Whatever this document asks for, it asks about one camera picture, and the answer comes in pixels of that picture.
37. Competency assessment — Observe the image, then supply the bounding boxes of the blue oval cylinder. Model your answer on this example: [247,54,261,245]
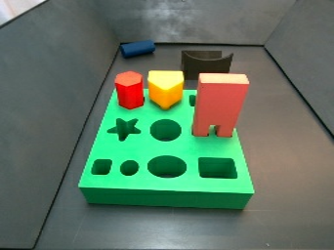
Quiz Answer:
[120,40,154,59]

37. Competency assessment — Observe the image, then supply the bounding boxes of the green shape sorter board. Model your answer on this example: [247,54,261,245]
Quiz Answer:
[78,90,253,209]

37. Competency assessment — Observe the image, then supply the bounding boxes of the black curved cradle fixture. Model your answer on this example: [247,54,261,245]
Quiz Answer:
[181,51,233,80]

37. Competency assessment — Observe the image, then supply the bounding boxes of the yellow pentagon prism block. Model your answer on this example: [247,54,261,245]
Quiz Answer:
[146,70,184,109]

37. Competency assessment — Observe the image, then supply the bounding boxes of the red hexagonal prism block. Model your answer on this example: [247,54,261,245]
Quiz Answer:
[114,71,142,109]

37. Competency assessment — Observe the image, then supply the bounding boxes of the pink arch block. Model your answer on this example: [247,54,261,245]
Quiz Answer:
[193,73,249,137]

